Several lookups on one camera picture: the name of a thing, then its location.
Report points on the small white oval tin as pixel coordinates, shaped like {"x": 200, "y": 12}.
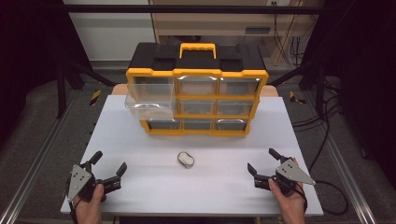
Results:
{"x": 186, "y": 159}

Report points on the person's left hand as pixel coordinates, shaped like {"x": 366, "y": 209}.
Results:
{"x": 88, "y": 211}

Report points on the yellow black striped marker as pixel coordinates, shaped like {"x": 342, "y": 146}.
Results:
{"x": 95, "y": 97}
{"x": 294, "y": 97}

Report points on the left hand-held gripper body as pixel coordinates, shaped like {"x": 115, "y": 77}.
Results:
{"x": 79, "y": 182}

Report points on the person's right hand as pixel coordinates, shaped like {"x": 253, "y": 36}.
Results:
{"x": 291, "y": 208}

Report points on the aluminium rail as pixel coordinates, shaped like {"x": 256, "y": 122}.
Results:
{"x": 351, "y": 183}
{"x": 34, "y": 177}

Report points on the yellow black drawer organizer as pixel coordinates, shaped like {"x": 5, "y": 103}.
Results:
{"x": 199, "y": 59}

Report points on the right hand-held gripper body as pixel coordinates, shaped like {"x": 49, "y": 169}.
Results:
{"x": 292, "y": 174}

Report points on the black horizontal frame bar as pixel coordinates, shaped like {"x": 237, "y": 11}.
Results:
{"x": 186, "y": 8}

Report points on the clear plastic drawer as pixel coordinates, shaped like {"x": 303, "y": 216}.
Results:
{"x": 151, "y": 96}

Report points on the dark curtain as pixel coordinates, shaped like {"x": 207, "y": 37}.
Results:
{"x": 367, "y": 62}
{"x": 28, "y": 46}

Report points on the black metal stand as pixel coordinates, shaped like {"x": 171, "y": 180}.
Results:
{"x": 62, "y": 87}
{"x": 319, "y": 84}

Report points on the grid of closed clear drawers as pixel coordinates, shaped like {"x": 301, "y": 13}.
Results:
{"x": 197, "y": 86}

